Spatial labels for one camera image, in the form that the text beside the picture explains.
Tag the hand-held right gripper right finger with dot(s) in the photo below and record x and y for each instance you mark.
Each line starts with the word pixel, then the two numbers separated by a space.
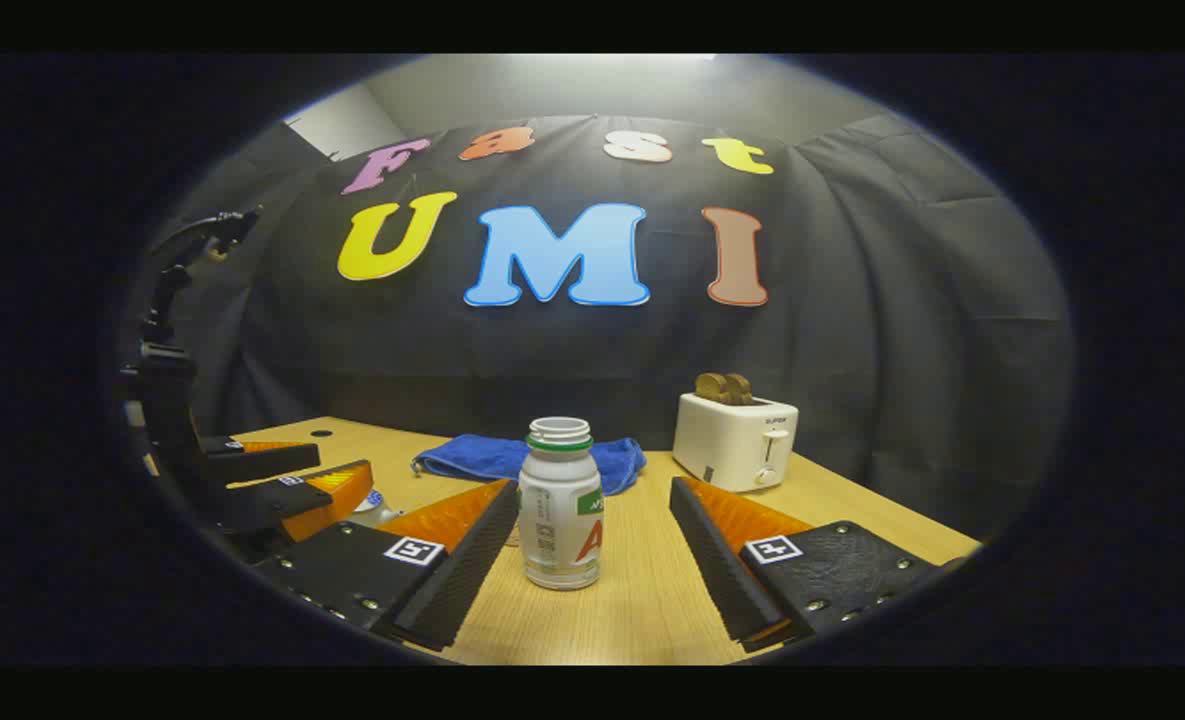
pixel 717 570

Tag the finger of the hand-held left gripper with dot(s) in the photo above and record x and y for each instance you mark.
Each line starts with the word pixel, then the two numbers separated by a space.
pixel 267 462
pixel 282 505

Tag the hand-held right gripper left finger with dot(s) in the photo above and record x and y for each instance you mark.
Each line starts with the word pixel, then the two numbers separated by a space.
pixel 472 570

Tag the white ceramic teacup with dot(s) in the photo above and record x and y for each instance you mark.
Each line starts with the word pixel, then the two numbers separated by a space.
pixel 377 510

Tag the white plastic water bottle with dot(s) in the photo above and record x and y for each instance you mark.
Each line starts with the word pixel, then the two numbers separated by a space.
pixel 559 500

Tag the blue folded towel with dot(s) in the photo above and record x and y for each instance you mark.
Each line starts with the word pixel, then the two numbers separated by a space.
pixel 472 458

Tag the white toaster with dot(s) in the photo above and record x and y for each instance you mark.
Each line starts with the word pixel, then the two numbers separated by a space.
pixel 732 445

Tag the brown toast slice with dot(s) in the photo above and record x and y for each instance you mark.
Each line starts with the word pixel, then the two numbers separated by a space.
pixel 740 389
pixel 710 387

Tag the black backdrop cloth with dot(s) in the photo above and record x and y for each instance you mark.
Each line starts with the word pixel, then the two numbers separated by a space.
pixel 452 350

